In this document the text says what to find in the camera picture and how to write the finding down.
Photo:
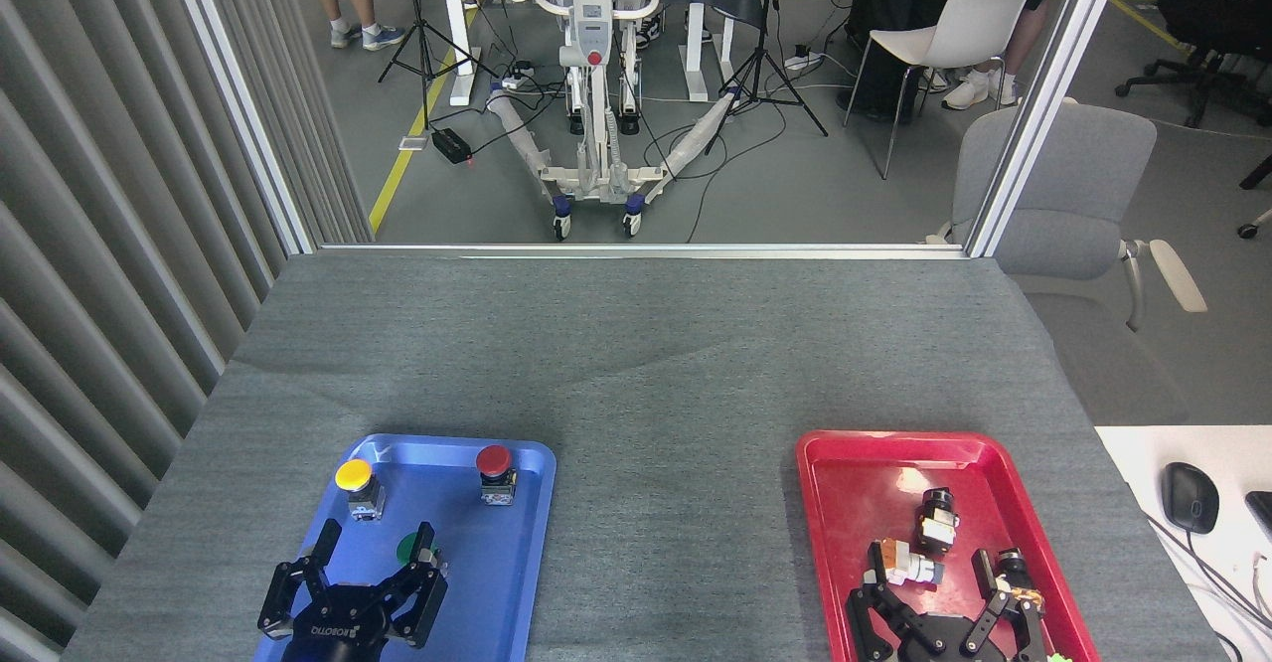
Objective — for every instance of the grey office chair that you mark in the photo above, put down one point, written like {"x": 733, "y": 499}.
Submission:
{"x": 1073, "y": 195}

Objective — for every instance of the grey corrugated panel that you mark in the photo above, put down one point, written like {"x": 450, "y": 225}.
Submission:
{"x": 99, "y": 245}

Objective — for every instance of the orange white switch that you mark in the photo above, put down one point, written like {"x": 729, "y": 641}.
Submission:
{"x": 904, "y": 563}

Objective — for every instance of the white stand on wheels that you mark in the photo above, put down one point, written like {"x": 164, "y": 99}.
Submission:
{"x": 591, "y": 26}

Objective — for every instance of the black computer mouse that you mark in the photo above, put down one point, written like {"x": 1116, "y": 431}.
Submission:
{"x": 1190, "y": 498}

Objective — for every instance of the white plastic chair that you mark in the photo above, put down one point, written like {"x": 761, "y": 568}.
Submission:
{"x": 979, "y": 11}

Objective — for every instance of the black power box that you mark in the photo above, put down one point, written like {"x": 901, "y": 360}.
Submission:
{"x": 451, "y": 145}

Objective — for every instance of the black office chair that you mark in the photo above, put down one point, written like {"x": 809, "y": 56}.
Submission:
{"x": 1207, "y": 21}

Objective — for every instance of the black brass switch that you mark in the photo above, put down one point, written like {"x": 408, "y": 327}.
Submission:
{"x": 1016, "y": 568}

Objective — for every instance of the yellow push button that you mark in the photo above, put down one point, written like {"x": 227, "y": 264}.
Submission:
{"x": 354, "y": 475}

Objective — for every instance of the black tripod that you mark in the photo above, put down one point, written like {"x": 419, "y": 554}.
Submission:
{"x": 763, "y": 56}
{"x": 425, "y": 46}

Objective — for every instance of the black silver switch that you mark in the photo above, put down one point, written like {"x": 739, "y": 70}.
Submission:
{"x": 936, "y": 523}

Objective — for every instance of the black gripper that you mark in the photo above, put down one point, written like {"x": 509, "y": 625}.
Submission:
{"x": 944, "y": 640}
{"x": 338, "y": 622}

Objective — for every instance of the red plastic tray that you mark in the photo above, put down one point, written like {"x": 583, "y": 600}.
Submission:
{"x": 855, "y": 503}

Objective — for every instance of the white power strip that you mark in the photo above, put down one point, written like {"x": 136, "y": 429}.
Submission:
{"x": 803, "y": 59}

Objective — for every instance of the green push button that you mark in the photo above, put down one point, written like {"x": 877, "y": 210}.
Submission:
{"x": 408, "y": 548}

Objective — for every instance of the silver aluminium crossbar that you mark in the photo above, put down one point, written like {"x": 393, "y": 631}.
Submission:
{"x": 646, "y": 250}

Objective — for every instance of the red push button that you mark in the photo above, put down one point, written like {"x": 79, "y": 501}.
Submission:
{"x": 494, "y": 461}

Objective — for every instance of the silver aluminium post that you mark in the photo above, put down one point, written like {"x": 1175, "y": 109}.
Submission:
{"x": 238, "y": 95}
{"x": 1043, "y": 95}

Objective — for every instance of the blue plastic tray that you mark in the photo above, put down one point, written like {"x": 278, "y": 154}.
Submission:
{"x": 477, "y": 563}

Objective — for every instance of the white side table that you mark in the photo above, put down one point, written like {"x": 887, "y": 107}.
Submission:
{"x": 1163, "y": 582}

